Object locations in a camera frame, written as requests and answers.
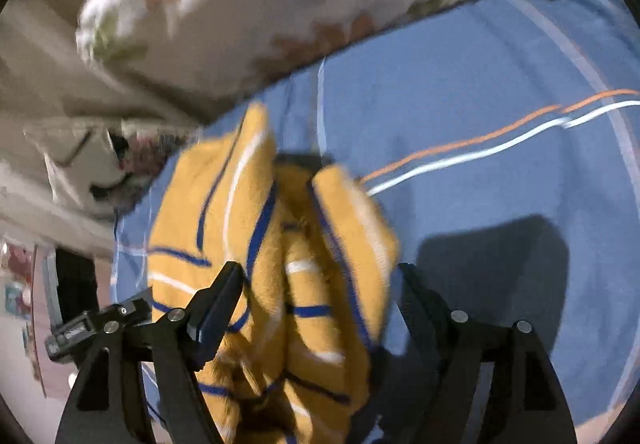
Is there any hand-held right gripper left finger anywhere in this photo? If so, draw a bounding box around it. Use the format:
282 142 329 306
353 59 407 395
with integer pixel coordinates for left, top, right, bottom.
54 261 245 444

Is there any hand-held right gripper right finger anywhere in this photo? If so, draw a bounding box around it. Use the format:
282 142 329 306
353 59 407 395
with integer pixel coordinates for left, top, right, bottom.
397 263 578 444

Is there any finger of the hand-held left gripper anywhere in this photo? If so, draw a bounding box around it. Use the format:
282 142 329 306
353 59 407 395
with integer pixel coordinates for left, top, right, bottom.
102 288 153 330

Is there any yellow striped sweater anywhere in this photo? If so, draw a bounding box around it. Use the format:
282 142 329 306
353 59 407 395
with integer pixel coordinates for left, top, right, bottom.
141 101 401 444

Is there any blue plaid bed sheet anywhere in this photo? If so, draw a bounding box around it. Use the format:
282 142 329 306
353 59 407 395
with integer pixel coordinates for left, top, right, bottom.
110 0 640 444

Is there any beige floral print cushion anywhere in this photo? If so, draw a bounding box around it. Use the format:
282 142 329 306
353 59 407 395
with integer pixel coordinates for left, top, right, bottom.
22 116 201 222

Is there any beige padded headboard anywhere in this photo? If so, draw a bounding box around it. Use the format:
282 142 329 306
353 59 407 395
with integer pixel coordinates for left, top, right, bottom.
0 0 211 245

